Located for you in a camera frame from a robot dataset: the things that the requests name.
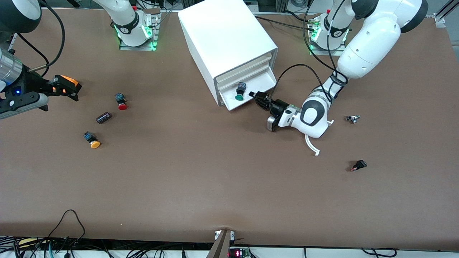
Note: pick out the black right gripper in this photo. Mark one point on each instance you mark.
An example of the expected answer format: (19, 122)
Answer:
(31, 84)

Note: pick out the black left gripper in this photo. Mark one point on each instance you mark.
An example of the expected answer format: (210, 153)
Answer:
(277, 106)

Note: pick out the orange box with black base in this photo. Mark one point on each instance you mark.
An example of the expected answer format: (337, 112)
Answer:
(70, 80)

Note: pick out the green push button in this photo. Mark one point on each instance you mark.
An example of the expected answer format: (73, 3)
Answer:
(239, 96)

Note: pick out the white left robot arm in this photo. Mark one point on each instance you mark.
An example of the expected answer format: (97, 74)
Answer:
(373, 39)

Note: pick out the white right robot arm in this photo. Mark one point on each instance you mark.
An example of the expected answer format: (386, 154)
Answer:
(127, 18)

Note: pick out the red push button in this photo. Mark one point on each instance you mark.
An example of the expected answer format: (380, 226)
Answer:
(122, 106)

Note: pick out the yellow push button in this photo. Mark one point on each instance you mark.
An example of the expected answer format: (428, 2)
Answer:
(94, 144)

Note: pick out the white drawer cabinet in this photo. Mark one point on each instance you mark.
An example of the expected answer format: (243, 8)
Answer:
(222, 32)

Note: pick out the white semicircular plastic clamp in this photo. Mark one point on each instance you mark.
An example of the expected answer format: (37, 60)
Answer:
(308, 145)

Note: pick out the chrome metal fitting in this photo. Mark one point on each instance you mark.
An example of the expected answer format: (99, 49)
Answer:
(353, 118)

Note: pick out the device with red display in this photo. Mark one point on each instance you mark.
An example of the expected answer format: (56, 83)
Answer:
(237, 253)

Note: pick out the aluminium frame profile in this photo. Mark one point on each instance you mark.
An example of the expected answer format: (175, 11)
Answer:
(12, 43)
(443, 14)

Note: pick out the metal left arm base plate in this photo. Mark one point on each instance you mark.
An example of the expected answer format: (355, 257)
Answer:
(322, 53)

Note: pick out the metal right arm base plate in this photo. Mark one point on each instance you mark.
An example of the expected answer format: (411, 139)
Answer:
(150, 44)

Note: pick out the black square push switch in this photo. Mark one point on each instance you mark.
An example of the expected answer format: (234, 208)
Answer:
(360, 164)

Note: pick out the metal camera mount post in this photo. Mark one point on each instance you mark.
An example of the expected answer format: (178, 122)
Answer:
(220, 247)

